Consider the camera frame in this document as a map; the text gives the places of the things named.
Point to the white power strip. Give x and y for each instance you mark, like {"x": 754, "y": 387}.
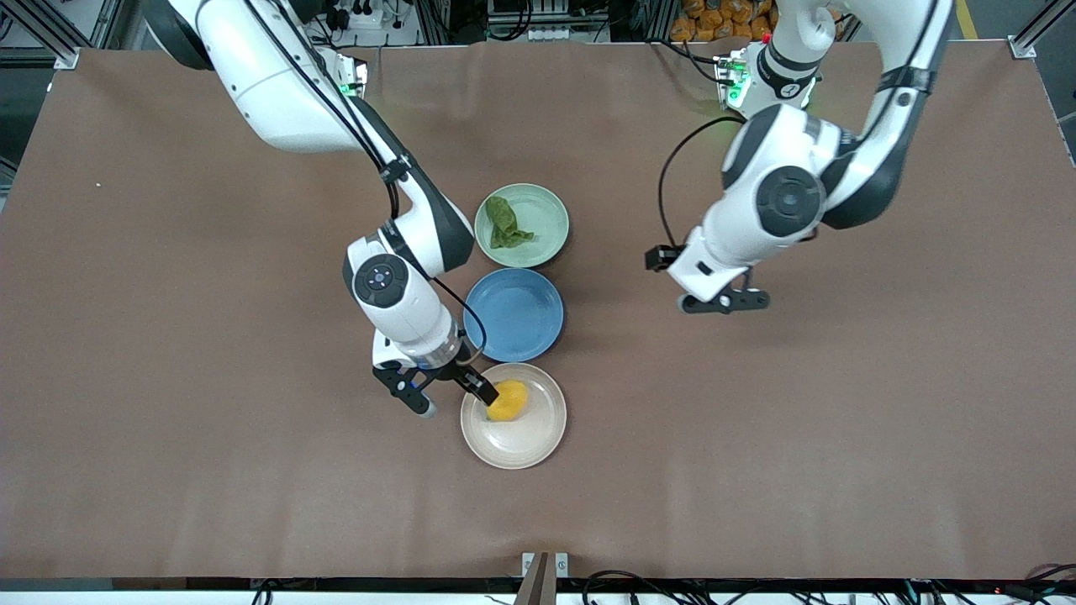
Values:
{"x": 551, "y": 35}
{"x": 366, "y": 17}

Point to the large table cover sheet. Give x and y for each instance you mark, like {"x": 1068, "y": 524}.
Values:
{"x": 168, "y": 420}

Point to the camera mount post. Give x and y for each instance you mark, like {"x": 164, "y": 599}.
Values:
{"x": 538, "y": 588}

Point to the beige plate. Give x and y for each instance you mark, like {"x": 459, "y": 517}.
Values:
{"x": 517, "y": 441}

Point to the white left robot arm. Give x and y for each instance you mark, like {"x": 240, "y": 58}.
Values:
{"x": 790, "y": 202}

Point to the yellow lemon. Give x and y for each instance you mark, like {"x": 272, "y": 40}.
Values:
{"x": 511, "y": 402}

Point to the aluminium frame strut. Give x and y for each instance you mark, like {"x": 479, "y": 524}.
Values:
{"x": 42, "y": 29}
{"x": 1038, "y": 34}

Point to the green lettuce leaf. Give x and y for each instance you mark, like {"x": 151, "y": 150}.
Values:
{"x": 503, "y": 223}

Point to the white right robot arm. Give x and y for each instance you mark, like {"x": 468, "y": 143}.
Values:
{"x": 277, "y": 92}

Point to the blue plate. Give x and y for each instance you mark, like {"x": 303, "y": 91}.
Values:
{"x": 517, "y": 315}

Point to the pile of orange objects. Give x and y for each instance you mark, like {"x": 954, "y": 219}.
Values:
{"x": 714, "y": 18}

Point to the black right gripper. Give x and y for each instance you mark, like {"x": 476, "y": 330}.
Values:
{"x": 461, "y": 374}

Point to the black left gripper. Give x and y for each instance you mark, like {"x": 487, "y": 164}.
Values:
{"x": 652, "y": 259}

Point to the pale green plate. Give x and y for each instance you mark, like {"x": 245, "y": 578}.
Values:
{"x": 542, "y": 218}

